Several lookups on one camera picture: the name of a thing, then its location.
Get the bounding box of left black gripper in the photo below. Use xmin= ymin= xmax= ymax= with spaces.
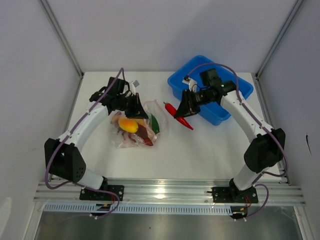
xmin=116 ymin=92 xmax=148 ymax=120

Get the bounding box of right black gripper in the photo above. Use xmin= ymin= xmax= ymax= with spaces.
xmin=174 ymin=88 xmax=215 ymax=120

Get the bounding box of red toy chili pepper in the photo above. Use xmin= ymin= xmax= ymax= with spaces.
xmin=163 ymin=101 xmax=195 ymax=131

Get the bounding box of yellow orange toy fruit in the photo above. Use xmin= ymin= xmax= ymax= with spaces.
xmin=118 ymin=117 xmax=139 ymax=133

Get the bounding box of clear zip top bag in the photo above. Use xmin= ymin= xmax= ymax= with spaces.
xmin=109 ymin=100 xmax=169 ymax=149

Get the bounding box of red toy lobster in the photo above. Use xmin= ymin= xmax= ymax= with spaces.
xmin=117 ymin=124 xmax=156 ymax=147

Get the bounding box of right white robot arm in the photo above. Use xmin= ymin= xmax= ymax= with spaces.
xmin=175 ymin=78 xmax=286 ymax=202

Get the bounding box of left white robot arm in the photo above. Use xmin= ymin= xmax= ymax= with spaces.
xmin=44 ymin=77 xmax=148 ymax=200

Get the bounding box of blue plastic bin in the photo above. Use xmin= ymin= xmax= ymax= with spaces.
xmin=167 ymin=55 xmax=254 ymax=126

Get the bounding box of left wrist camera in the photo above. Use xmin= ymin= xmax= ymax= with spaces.
xmin=129 ymin=80 xmax=140 ymax=95

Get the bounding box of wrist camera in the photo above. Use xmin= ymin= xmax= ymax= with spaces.
xmin=182 ymin=68 xmax=222 ymax=91
xmin=129 ymin=80 xmax=140 ymax=95

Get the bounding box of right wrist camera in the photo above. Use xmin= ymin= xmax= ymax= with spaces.
xmin=182 ymin=68 xmax=222 ymax=91

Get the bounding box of aluminium rail frame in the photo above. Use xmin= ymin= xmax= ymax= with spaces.
xmin=33 ymin=178 xmax=306 ymax=207

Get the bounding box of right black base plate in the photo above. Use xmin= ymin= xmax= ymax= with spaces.
xmin=207 ymin=186 xmax=259 ymax=204

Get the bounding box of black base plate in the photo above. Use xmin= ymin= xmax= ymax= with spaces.
xmin=207 ymin=186 xmax=259 ymax=204
xmin=79 ymin=185 xmax=125 ymax=201

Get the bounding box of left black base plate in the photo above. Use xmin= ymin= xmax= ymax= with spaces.
xmin=79 ymin=185 xmax=125 ymax=201

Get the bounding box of slotted cable duct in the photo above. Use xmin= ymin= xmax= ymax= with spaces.
xmin=43 ymin=202 xmax=232 ymax=216

